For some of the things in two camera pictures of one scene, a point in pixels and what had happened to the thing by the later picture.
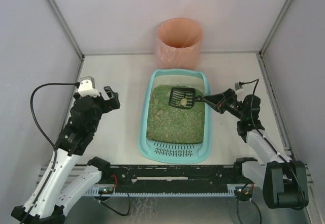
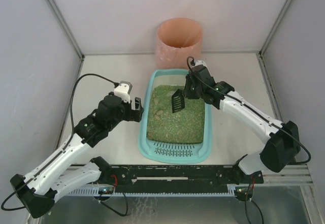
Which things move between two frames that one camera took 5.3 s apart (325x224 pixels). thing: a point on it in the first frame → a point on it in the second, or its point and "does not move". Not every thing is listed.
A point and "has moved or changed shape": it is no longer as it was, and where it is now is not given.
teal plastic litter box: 177,153 does not move
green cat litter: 168,123 does not move
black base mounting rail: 170,179 does not move
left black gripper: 106,102 → 133,110
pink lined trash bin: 179,44 does not move
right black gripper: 223,103 → 189,89
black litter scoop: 184,98 has moved or changed shape
